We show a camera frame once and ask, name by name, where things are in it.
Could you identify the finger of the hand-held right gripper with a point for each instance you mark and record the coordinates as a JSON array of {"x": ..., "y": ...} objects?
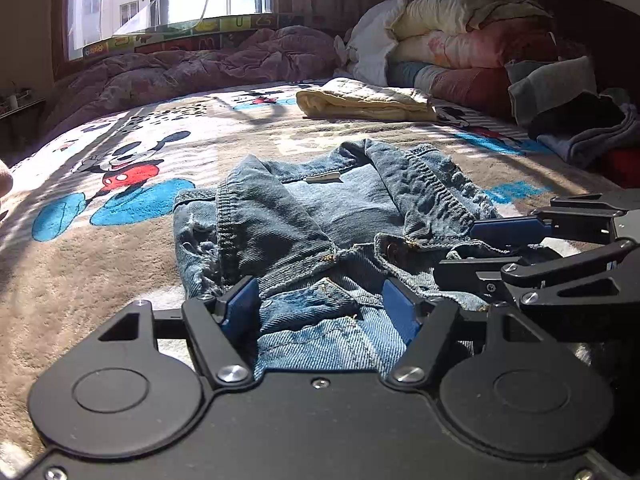
[
  {"x": 480, "y": 272},
  {"x": 505, "y": 229}
]

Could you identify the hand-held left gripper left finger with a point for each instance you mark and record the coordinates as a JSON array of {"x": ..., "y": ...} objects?
[{"x": 242, "y": 305}]

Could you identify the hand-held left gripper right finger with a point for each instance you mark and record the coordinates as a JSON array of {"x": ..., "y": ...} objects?
[{"x": 400, "y": 310}]

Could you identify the blue denim jacket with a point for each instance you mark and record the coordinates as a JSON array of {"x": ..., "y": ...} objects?
[{"x": 310, "y": 220}]

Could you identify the lavender garment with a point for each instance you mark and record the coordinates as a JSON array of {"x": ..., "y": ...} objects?
[{"x": 590, "y": 150}]

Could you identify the red garment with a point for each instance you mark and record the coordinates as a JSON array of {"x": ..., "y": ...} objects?
[{"x": 625, "y": 167}]

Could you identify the black garment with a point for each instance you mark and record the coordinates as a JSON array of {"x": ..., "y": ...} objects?
[{"x": 580, "y": 115}]

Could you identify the grey garment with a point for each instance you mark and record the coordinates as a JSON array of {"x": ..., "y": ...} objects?
[{"x": 550, "y": 90}]

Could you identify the cartoon mouse printed blanket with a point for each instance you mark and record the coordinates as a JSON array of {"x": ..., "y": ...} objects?
[{"x": 100, "y": 270}]

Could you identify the red and blue striped pillow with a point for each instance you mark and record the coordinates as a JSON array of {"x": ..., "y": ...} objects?
[{"x": 465, "y": 85}]

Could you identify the pink quilt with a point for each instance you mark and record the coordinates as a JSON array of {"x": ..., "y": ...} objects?
[{"x": 490, "y": 45}]

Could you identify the folded yellow quilted cloth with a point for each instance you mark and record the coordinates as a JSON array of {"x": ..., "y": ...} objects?
[{"x": 360, "y": 100}]

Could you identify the dark wooden headboard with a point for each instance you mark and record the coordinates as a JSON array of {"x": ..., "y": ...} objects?
[{"x": 600, "y": 25}]

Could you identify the cream quilt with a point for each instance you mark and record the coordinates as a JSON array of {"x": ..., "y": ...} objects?
[{"x": 450, "y": 10}]

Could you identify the white quilt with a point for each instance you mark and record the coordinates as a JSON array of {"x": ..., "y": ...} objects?
[{"x": 372, "y": 40}]

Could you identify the purple quilt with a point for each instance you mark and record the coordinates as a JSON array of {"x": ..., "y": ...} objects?
[{"x": 200, "y": 65}]

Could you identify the colourful alphabet foam mat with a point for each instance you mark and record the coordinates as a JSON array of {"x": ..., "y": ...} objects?
[{"x": 240, "y": 21}]

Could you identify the dark side table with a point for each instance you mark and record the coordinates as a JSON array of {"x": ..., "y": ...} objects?
[{"x": 25, "y": 107}]

